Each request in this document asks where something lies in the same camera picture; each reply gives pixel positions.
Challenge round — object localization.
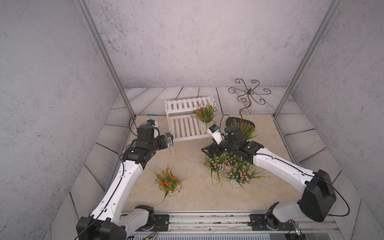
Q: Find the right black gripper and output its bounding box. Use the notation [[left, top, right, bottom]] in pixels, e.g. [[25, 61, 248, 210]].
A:
[[200, 136, 238, 159]]

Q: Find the pink flower potted plant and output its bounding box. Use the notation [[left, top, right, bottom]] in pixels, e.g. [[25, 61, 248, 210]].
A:
[[203, 153, 228, 183], [225, 162, 266, 189], [224, 153, 243, 167]]

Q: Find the pink flower potted plant back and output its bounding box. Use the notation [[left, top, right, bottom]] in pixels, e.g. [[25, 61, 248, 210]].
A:
[[224, 153, 243, 167]]

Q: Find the white wooden slatted rack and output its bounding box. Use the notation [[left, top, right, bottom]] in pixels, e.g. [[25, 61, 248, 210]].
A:
[[165, 96, 216, 143]]

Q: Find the pink flower potted plant front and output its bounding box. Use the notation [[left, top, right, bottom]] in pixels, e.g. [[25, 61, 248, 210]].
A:
[[225, 162, 266, 189]]

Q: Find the red flower potted plant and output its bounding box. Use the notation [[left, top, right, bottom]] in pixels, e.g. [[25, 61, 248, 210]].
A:
[[191, 105, 218, 133]]

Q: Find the orange flower potted plant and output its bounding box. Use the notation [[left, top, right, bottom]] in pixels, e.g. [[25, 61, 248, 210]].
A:
[[151, 166, 183, 204]]

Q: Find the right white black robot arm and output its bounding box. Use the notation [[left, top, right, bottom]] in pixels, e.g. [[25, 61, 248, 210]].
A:
[[202, 125, 341, 231]]

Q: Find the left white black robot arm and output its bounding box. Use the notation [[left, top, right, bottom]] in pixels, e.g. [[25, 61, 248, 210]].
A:
[[76, 120, 174, 240]]

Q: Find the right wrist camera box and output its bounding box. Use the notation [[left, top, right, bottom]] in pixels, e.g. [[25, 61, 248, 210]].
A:
[[207, 124, 224, 145]]

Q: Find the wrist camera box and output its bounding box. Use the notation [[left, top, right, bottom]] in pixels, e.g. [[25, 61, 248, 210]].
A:
[[146, 119, 159, 128], [207, 124, 224, 145]]

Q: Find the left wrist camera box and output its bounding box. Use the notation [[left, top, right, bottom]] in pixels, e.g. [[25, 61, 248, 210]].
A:
[[146, 119, 159, 128]]

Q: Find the bronze wire scroll stand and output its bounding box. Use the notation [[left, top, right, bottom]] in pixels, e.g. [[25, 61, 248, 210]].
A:
[[226, 79, 272, 127]]

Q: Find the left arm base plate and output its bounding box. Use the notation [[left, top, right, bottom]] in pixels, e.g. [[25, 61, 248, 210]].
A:
[[137, 214, 170, 232]]

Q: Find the aluminium front rail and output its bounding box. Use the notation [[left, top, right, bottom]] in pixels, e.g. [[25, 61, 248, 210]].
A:
[[127, 211, 344, 240]]

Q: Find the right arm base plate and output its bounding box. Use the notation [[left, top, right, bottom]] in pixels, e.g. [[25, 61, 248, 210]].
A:
[[247, 214, 294, 231]]

